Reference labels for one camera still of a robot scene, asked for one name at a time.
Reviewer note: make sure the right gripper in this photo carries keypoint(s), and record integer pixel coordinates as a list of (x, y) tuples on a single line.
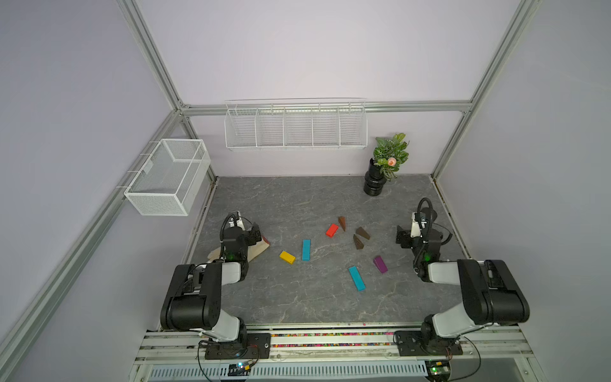
[(404, 235)]

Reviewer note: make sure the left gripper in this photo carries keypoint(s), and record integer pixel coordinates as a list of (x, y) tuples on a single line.
[(250, 235)]

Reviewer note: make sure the yellow rectangular block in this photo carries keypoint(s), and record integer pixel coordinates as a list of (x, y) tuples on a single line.
[(287, 257)]

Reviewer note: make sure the dark wooden wedge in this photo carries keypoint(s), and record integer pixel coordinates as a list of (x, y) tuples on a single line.
[(363, 233), (358, 243)]

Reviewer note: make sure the teal long block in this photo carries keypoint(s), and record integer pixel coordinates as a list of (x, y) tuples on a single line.
[(357, 279), (306, 250)]

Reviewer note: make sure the reddish brown wooden wedge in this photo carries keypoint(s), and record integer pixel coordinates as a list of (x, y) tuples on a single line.
[(342, 222)]

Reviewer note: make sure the red rectangular block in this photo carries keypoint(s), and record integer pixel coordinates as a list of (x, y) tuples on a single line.
[(332, 230)]

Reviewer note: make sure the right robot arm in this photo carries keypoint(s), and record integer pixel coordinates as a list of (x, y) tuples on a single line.
[(489, 293)]

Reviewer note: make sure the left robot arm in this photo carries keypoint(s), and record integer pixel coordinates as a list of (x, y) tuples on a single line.
[(193, 299)]

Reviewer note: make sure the beige work glove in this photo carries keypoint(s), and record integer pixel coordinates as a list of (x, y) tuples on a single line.
[(253, 251)]

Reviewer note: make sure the purple block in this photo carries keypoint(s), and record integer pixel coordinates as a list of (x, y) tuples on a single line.
[(380, 264)]

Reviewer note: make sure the white mesh basket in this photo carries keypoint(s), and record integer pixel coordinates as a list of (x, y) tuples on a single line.
[(169, 180)]

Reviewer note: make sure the potted plant black vase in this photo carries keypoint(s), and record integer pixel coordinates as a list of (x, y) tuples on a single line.
[(388, 156)]

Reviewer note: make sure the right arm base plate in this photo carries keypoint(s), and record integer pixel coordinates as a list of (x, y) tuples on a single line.
[(415, 344)]

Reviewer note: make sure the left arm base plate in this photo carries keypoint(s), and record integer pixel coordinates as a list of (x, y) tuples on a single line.
[(253, 346)]

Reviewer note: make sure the white wire wall shelf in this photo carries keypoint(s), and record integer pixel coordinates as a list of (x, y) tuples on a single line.
[(293, 124)]

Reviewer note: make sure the white vent rail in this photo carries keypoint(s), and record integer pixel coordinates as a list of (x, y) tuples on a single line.
[(268, 371)]

